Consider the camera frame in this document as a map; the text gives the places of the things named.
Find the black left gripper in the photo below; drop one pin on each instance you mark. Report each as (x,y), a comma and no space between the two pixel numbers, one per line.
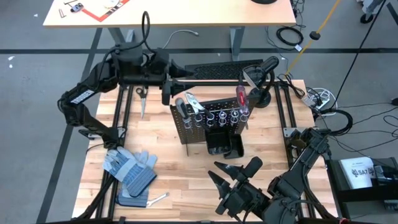
(160,71)

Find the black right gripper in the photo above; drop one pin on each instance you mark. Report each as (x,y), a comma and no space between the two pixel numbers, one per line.
(245,197)

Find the black metal pegboard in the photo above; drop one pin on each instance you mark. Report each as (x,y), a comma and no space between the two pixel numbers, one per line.
(186,137)

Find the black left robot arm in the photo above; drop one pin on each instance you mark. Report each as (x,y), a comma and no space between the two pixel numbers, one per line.
(93,81)

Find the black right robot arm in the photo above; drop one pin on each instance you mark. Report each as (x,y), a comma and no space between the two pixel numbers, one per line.
(308,155)

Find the deep black pegboard bin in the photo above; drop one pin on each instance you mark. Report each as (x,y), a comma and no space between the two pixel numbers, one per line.
(217,143)

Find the black vented computer case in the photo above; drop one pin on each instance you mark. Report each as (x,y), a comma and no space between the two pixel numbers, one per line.
(224,70)

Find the light wooden desk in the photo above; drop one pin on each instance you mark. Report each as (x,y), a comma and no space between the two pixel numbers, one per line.
(186,12)

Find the striped grey blue work glove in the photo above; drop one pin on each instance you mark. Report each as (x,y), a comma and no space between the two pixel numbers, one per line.
(133,202)
(130,171)

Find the white mat with orange border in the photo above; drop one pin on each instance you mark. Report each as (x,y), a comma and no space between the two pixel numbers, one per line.
(99,9)

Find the black round object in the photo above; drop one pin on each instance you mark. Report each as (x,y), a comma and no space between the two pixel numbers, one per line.
(264,1)

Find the white power strip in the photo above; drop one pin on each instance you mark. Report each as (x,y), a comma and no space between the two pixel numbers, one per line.
(311,99)

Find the small handheld device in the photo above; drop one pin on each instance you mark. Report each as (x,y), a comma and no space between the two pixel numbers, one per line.
(77,7)

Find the pink tape band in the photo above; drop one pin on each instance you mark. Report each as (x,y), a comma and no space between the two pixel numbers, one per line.
(343,221)

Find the white printed booklet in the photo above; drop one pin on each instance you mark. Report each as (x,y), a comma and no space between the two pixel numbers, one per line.
(357,172)

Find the black equipment box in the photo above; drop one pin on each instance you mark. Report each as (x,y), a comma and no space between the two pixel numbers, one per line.
(357,199)

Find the hex keys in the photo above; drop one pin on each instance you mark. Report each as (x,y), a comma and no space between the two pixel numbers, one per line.
(62,14)

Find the thin black pole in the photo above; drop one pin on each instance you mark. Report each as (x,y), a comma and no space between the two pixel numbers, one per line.
(363,46)

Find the chair base with caster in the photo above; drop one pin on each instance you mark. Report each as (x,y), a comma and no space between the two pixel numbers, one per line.
(367,17)

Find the black aluminium table frame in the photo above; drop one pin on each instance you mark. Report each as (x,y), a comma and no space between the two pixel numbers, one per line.
(217,83)

